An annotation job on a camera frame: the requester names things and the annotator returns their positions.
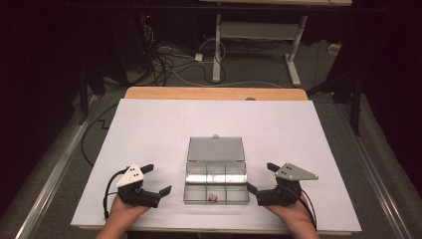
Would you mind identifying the hand-held gripper black cable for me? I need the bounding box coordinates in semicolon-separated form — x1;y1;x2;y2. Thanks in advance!
103;168;129;220
298;187;318;232

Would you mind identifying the wooden table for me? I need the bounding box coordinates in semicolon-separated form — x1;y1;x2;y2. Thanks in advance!
78;86;353;237

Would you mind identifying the white-legged background desk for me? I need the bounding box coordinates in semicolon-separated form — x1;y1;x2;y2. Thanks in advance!
198;0;353;89

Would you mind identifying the metal floor rail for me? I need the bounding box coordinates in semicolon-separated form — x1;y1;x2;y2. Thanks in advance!
333;101;414;239
14;95;103;239

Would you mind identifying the grey floor cable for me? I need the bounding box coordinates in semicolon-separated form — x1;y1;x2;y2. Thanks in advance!
170;70;284;90

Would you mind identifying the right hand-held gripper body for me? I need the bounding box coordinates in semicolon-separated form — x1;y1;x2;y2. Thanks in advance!
257;161;319;208

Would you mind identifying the clear plastic compartment box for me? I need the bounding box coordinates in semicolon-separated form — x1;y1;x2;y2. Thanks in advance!
183;133;251;206

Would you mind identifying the person's right hand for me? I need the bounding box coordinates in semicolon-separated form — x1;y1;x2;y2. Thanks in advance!
265;193;317;232

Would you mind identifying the right hand-held gripper black cable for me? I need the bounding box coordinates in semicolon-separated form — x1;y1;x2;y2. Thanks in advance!
298;187;318;232

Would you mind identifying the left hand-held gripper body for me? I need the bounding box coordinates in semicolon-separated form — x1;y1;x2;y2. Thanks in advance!
115;162;162;209

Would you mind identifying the tangle of black floor cables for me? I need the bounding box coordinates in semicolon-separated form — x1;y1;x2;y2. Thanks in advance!
140;13;228;88

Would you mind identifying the white board table cover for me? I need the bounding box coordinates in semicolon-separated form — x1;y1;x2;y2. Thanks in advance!
71;98;362;233

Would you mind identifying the black floor cable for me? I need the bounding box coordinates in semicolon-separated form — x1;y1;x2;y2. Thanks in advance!
81;103;119;167

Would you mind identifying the person's left hand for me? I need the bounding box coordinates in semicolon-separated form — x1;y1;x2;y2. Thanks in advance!
104;195;151;231

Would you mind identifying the left hand-held gripper black cable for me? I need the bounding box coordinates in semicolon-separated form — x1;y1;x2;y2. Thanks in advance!
103;168;129;220

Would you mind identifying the black metal stand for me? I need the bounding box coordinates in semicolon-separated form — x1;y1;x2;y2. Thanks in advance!
307;64;366;137

